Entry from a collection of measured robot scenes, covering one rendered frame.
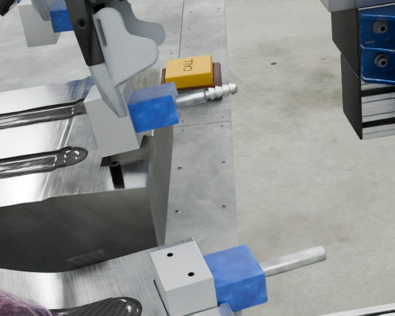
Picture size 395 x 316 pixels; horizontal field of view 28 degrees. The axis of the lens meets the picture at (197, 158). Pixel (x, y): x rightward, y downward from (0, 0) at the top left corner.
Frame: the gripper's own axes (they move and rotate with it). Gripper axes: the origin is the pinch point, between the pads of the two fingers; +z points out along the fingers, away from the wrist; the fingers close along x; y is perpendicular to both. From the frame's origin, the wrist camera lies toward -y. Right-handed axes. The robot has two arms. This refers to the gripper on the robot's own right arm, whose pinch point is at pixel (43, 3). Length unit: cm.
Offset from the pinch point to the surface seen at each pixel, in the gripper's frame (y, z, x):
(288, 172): 33, 95, 113
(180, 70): 15.3, 11.4, 1.0
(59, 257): 5.3, 12.4, -36.0
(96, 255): 10.1, 8.8, -41.5
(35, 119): 0.9, 7.0, -18.1
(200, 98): 19.4, 1.5, -29.6
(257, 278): 23, 8, -47
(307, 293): 32, 95, 56
